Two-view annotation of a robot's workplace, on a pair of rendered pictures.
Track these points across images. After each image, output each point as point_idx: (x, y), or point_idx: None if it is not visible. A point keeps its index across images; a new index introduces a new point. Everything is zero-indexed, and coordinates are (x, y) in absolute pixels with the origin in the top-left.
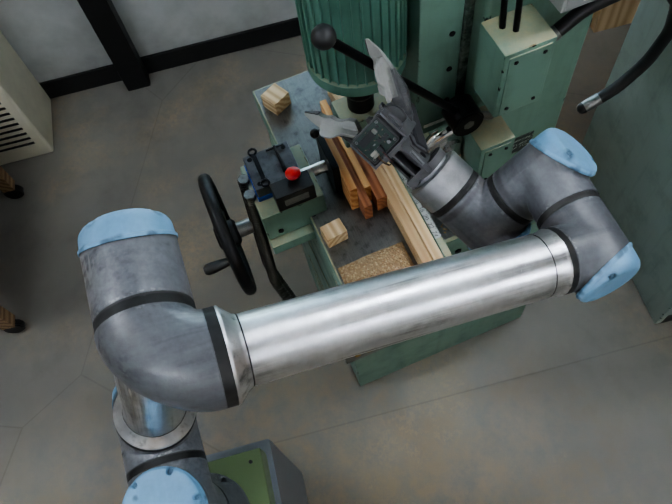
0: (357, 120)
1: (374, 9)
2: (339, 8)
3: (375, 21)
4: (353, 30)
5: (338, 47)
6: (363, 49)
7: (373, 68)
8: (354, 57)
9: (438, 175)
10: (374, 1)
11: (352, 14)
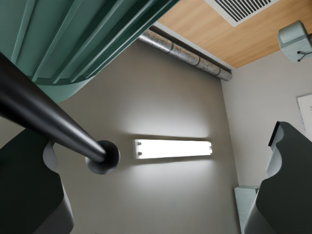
0: (258, 214)
1: (7, 45)
2: (77, 75)
3: (10, 23)
4: (77, 41)
5: (96, 160)
6: (81, 1)
7: (57, 163)
8: (86, 155)
9: None
10: (4, 55)
11: (61, 61)
